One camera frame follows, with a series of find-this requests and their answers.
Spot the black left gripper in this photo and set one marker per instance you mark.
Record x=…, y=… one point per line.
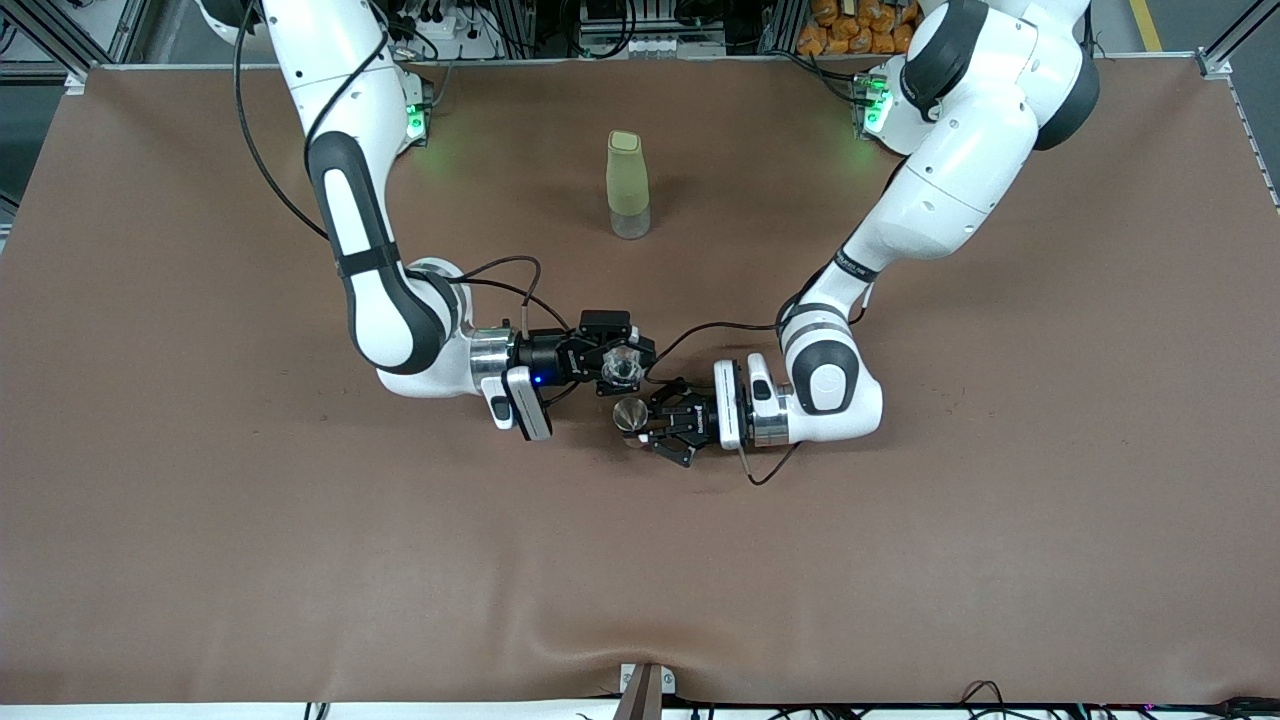
x=694, y=418

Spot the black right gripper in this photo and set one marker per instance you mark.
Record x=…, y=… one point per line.
x=543, y=354

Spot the small clear glass beaker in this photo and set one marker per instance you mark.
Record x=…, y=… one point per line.
x=620, y=370

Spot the steel double cone jigger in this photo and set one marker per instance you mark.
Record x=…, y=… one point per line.
x=630, y=412

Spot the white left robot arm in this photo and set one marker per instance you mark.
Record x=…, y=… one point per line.
x=960, y=170

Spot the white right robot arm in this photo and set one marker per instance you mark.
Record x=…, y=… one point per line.
x=385, y=320

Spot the clear bottle with green sleeve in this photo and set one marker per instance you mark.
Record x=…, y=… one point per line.
x=627, y=180

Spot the brown table mat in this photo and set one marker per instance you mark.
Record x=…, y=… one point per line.
x=640, y=580

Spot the grey electronics box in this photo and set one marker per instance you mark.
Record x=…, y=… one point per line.
x=650, y=45

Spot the white power strip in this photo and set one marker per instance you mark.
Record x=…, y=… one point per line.
x=440, y=30

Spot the orange snack bags pile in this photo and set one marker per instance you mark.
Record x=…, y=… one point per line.
x=850, y=35

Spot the metal table edge bracket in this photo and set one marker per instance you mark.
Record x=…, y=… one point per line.
x=647, y=690

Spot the aluminium frame profile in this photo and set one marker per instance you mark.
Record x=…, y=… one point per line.
x=70, y=35

